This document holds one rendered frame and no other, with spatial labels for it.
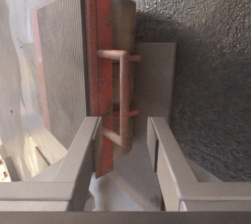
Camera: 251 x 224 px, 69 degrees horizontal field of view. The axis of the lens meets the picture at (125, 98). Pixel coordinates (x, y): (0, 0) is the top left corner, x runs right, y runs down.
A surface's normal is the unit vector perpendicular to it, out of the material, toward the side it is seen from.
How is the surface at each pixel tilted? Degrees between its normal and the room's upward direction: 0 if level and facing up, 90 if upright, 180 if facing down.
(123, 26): 76
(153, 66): 0
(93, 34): 90
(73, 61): 0
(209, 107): 0
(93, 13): 90
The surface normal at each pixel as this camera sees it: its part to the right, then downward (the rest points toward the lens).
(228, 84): -0.76, 0.18
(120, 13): 0.36, 0.27
